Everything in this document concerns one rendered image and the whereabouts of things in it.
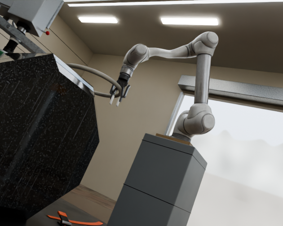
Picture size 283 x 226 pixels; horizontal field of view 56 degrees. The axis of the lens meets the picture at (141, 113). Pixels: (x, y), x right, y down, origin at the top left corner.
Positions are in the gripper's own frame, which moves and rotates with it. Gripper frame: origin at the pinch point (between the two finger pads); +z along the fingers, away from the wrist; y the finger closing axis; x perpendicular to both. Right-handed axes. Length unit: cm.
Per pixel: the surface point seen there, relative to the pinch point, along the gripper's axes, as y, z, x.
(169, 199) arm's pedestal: -54, 50, -10
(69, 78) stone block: 11.3, 9.1, 46.1
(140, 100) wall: 127, -179, -504
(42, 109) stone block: 14, 31, 52
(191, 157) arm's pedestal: -60, 21, -9
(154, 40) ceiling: 120, -315, -409
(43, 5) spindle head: 71, -49, 23
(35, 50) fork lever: 64, -16, 17
